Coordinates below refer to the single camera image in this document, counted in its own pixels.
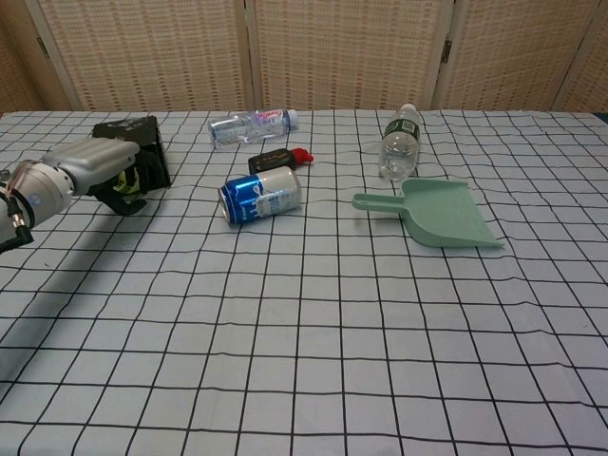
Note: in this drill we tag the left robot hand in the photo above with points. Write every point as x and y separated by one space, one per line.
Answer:
95 161

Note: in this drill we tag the yellow tennis ball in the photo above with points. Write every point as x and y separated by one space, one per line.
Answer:
126 183

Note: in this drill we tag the black cardboard box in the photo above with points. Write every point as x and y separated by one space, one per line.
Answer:
152 135

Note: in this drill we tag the woven folding screen panel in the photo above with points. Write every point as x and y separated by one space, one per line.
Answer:
347 57
598 71
19 71
142 57
513 57

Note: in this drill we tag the metal screen hinge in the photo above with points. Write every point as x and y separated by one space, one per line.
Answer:
43 47
446 50

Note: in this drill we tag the clear bottle pink label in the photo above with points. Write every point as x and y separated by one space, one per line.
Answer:
247 126

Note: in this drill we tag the blue silver drink can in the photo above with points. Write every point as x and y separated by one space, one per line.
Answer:
261 195

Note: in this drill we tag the black case with red tassel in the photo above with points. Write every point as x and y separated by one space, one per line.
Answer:
273 160

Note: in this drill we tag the checked light blue tablecloth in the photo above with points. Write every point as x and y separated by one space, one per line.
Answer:
304 332

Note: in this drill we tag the clear bottle green label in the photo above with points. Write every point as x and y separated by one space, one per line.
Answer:
401 142

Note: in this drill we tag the green plastic dustpan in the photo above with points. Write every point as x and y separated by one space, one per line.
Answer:
442 214

